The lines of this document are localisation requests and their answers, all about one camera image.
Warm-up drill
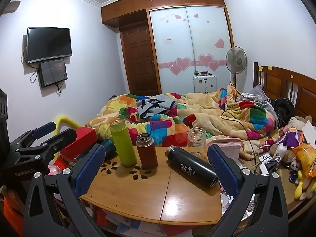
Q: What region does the grey striped pillow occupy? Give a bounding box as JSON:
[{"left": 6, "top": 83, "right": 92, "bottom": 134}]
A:
[{"left": 237, "top": 84, "right": 276, "bottom": 115}]

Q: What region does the brown wooden door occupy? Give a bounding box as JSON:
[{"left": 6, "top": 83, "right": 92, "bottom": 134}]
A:
[{"left": 120, "top": 22, "right": 160, "bottom": 96}]

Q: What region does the teal cup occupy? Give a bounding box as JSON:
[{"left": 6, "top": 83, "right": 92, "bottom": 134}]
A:
[{"left": 101, "top": 138, "right": 117, "bottom": 157}]

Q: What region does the red box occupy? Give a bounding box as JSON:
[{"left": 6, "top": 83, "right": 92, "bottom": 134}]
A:
[{"left": 60, "top": 126, "right": 101, "bottom": 161}]

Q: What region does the black insulated cup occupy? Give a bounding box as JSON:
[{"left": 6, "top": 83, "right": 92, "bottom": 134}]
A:
[{"left": 165, "top": 146, "right": 219, "bottom": 188}]

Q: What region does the orange snack bag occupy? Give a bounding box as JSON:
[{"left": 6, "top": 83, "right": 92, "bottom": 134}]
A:
[{"left": 291, "top": 143, "right": 316, "bottom": 179}]

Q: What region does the pink notebook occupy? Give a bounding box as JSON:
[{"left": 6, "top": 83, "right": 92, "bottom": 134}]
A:
[{"left": 212, "top": 139, "right": 244, "bottom": 164}]

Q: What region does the standing electric fan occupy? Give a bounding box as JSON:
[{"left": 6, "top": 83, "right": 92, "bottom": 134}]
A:
[{"left": 226, "top": 46, "right": 248, "bottom": 89}]

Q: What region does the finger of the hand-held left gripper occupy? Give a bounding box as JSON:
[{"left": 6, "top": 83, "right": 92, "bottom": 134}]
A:
[
  {"left": 15, "top": 128, "right": 77, "bottom": 169},
  {"left": 9, "top": 121, "right": 57, "bottom": 153}
]

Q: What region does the beige plush toy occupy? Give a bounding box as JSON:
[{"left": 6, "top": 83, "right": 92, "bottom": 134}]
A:
[{"left": 288, "top": 115, "right": 313, "bottom": 129}]

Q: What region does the brown tall cup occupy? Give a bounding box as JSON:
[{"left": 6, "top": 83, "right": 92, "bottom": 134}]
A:
[{"left": 136, "top": 133, "right": 158, "bottom": 170}]

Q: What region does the white air conditioner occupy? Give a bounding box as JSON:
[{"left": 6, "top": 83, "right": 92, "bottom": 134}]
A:
[{"left": 6, "top": 1, "right": 21, "bottom": 12}]

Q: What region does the colourful patchwork blanket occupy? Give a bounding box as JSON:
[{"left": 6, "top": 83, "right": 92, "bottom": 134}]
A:
[{"left": 85, "top": 83, "right": 280, "bottom": 153}]

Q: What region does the small black wall monitor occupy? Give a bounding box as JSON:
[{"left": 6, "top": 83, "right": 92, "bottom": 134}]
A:
[{"left": 38, "top": 59, "right": 68, "bottom": 88}]

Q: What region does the black wall television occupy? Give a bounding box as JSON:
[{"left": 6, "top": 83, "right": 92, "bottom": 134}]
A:
[{"left": 27, "top": 27, "right": 72, "bottom": 64}]

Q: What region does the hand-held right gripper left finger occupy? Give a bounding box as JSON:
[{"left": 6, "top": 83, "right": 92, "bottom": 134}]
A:
[{"left": 23, "top": 144, "right": 106, "bottom": 237}]

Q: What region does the small white cabinet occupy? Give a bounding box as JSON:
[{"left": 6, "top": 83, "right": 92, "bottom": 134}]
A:
[{"left": 193, "top": 75, "right": 218, "bottom": 94}]

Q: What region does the white power strip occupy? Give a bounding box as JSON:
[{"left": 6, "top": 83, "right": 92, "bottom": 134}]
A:
[{"left": 258, "top": 153, "right": 280, "bottom": 176}]

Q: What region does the small white bottle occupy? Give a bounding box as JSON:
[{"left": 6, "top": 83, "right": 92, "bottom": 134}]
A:
[{"left": 276, "top": 143, "right": 288, "bottom": 159}]

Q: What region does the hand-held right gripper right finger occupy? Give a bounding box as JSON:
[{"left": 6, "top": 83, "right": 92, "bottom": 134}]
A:
[{"left": 207, "top": 144, "right": 290, "bottom": 237}]

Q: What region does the grey and black garment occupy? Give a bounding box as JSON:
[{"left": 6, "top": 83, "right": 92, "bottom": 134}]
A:
[{"left": 136, "top": 94, "right": 179, "bottom": 119}]

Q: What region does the yellow plush toy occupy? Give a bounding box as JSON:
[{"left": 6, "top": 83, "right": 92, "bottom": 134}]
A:
[{"left": 293, "top": 169, "right": 316, "bottom": 200}]

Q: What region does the green tall cup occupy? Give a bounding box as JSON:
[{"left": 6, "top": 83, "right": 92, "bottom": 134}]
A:
[{"left": 110, "top": 119, "right": 138, "bottom": 167}]

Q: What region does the black cloth bag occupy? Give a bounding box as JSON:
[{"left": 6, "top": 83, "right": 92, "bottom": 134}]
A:
[{"left": 273, "top": 98, "right": 296, "bottom": 123}]

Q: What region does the wooden bed headboard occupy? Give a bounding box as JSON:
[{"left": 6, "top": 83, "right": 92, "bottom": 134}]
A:
[{"left": 253, "top": 62, "right": 316, "bottom": 127}]

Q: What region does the black television cable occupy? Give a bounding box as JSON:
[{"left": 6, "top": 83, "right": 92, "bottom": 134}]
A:
[{"left": 21, "top": 48, "right": 40, "bottom": 83}]

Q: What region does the wooden wardrobe with heart stickers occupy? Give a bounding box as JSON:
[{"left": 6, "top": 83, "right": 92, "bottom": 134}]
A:
[{"left": 101, "top": 0, "right": 235, "bottom": 97}]

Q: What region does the clear glass cup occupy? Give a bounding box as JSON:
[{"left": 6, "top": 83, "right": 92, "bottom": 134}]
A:
[{"left": 187, "top": 127, "right": 207, "bottom": 159}]

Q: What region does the yellow curved handle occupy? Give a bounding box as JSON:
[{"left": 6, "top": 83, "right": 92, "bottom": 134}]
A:
[{"left": 55, "top": 115, "right": 81, "bottom": 139}]

